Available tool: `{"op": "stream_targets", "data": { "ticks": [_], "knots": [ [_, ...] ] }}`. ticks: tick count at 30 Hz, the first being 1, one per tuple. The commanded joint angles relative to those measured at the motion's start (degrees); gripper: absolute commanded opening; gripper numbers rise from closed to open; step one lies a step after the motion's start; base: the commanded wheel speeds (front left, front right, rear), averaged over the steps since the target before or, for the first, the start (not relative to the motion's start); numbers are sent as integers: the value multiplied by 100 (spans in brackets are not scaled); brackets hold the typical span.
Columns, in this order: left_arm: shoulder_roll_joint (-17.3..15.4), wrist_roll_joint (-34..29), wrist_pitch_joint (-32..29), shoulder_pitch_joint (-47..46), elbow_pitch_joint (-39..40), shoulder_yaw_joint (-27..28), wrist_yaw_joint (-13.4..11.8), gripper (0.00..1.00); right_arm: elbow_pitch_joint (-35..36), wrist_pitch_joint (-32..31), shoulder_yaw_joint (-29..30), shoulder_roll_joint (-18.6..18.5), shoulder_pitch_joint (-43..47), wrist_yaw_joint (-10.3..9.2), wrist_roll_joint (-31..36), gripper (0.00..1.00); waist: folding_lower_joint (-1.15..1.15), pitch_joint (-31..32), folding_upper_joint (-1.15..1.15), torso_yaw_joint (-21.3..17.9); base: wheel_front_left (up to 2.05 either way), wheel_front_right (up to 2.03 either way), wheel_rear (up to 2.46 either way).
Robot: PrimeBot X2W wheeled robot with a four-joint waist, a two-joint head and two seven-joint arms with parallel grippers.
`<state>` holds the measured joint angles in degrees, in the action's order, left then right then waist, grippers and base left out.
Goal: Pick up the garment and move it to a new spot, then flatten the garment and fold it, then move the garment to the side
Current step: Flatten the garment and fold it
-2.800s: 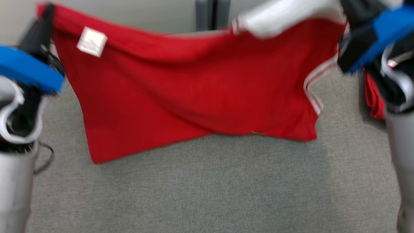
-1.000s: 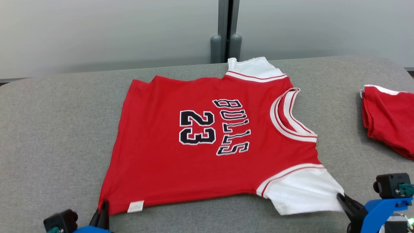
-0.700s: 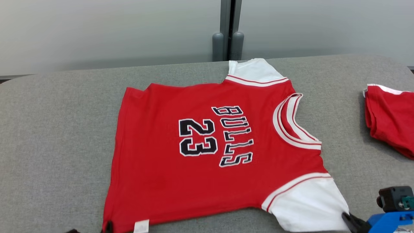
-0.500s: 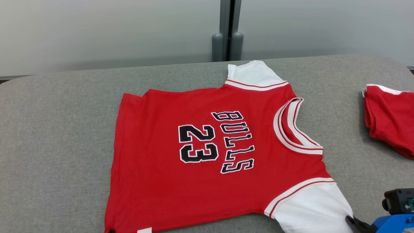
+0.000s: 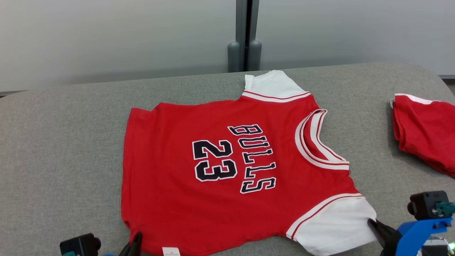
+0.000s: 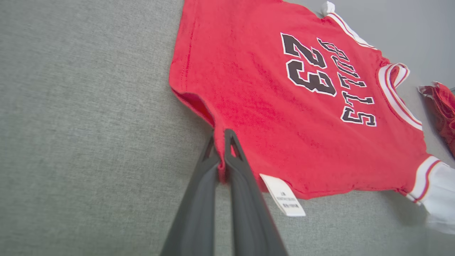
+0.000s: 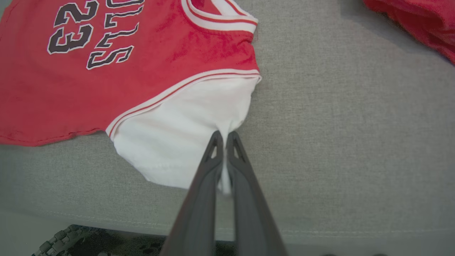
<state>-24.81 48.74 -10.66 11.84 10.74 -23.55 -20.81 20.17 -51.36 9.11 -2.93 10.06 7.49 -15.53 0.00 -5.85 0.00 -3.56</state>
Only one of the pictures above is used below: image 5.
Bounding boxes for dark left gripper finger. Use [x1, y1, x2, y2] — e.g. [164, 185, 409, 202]
[119, 232, 143, 256]

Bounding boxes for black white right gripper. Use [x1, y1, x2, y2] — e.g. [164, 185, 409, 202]
[367, 219, 402, 256]

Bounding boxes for red Bulls 23 jersey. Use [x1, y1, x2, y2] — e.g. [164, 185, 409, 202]
[121, 70, 377, 256]

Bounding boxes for red shorts with white trim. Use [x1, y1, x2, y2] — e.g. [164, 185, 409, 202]
[390, 93, 455, 178]

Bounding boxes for grey cylindrical post foot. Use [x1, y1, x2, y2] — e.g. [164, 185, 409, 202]
[227, 41, 241, 73]
[248, 40, 262, 71]

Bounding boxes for grey metal partition post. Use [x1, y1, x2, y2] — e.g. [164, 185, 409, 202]
[235, 0, 260, 71]

